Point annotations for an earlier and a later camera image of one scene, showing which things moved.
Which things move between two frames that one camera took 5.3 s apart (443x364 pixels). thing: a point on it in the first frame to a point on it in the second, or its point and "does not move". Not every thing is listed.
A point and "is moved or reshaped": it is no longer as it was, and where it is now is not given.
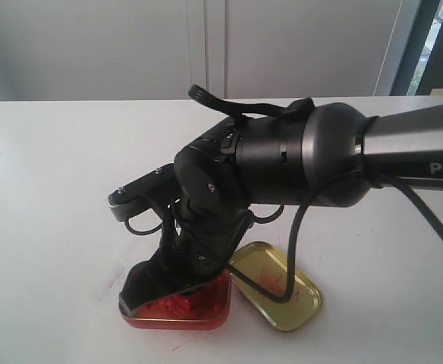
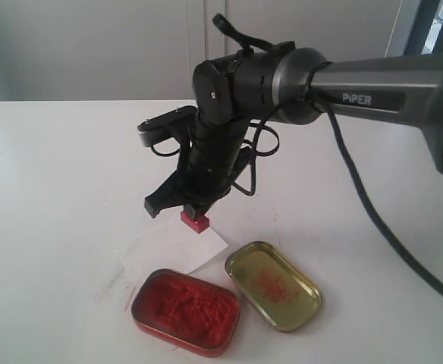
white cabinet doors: (152, 49) does not move
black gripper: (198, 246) to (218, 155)
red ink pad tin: (204, 306) is moved or reshaped
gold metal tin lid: (268, 268) does not move
